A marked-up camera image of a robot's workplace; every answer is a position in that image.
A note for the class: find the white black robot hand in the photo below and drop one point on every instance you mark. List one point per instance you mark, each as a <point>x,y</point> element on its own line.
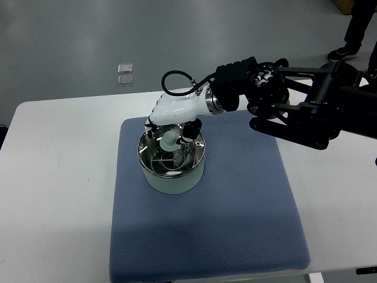
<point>172,110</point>

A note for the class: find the glass lid green knob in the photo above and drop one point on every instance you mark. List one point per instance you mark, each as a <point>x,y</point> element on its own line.
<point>166,137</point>

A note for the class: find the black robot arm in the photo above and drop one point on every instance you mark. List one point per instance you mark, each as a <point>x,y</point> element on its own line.
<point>307,106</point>

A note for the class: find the green steel cooking pot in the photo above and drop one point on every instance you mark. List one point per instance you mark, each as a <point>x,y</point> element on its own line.
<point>174,185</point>

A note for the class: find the upper metal floor plate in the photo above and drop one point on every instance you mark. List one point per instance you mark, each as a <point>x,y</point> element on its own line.
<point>125,68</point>

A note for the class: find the blue fabric mat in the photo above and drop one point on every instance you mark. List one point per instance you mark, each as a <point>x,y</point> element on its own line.
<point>240,218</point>

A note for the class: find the black object left edge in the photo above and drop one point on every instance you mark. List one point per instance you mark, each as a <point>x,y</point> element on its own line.
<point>3,132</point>

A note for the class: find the person right black shoe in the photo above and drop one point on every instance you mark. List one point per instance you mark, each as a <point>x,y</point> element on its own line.
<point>371,74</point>

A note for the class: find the brown cardboard box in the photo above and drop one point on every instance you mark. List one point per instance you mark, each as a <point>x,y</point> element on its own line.
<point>345,6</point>

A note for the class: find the person left leg black shoe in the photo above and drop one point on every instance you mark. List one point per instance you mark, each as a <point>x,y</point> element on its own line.
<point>361,12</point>

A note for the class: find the black table control panel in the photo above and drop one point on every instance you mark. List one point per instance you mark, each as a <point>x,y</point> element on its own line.
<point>366,271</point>

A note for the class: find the wire steamer rack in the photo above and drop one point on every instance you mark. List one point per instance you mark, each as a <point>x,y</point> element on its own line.
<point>169,163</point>

